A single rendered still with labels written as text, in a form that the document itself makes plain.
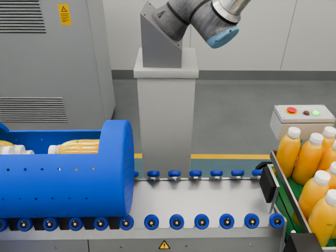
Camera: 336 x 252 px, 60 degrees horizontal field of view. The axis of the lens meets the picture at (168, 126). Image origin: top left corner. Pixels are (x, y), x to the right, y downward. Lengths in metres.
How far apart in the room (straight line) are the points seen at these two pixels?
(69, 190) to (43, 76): 1.89
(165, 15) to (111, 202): 0.94
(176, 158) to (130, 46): 2.17
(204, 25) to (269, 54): 2.55
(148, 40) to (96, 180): 0.84
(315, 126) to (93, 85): 1.79
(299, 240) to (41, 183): 0.69
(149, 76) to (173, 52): 0.17
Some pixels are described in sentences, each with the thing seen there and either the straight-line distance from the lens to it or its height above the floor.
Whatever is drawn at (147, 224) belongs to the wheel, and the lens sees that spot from 0.91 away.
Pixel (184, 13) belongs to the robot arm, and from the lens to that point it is 1.44.
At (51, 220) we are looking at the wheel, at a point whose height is 0.98.
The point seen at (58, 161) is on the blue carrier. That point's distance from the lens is 0.79.
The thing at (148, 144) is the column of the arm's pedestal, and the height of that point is 0.63.
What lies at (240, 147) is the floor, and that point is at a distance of 2.76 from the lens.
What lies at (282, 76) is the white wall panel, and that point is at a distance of 4.03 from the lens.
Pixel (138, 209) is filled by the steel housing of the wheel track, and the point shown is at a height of 0.93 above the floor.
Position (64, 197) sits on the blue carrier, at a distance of 0.81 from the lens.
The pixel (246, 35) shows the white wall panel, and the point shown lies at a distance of 3.71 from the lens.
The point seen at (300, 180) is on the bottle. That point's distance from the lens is 1.18.
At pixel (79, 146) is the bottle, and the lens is 0.84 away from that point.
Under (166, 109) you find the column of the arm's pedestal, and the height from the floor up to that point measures 0.87.
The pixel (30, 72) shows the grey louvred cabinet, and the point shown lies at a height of 0.69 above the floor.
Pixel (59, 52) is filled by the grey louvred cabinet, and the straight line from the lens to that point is 2.47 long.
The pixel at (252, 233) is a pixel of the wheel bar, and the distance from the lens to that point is 0.98.
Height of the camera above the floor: 1.70
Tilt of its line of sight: 35 degrees down
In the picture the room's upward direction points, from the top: straight up
